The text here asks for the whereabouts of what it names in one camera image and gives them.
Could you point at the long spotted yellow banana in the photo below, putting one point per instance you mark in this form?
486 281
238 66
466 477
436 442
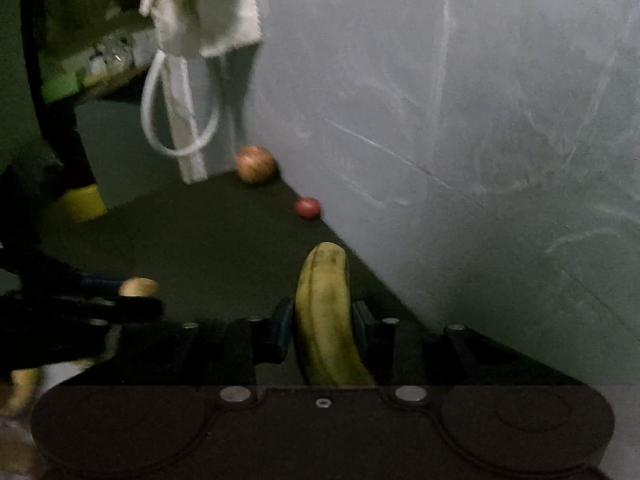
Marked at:
325 310

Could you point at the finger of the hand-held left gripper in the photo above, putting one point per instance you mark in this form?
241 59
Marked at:
125 308
95 282

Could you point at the brown longan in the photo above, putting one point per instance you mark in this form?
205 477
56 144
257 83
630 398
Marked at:
138 287

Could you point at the reddish apple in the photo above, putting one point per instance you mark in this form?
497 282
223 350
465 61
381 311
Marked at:
256 164

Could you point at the cluttered wooden shelf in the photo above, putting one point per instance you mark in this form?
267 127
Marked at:
112 52

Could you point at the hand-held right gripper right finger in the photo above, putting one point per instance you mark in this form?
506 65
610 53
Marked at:
364 331

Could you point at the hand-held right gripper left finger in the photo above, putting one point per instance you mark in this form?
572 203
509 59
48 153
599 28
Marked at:
283 330

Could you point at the small red tomato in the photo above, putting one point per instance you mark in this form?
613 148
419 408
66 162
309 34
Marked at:
307 207

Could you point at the black pole with yellow band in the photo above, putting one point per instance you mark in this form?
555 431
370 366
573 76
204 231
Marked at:
55 110

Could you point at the whitish wooden post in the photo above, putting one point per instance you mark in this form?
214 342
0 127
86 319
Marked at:
187 125

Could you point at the green box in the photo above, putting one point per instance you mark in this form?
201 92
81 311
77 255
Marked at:
61 86

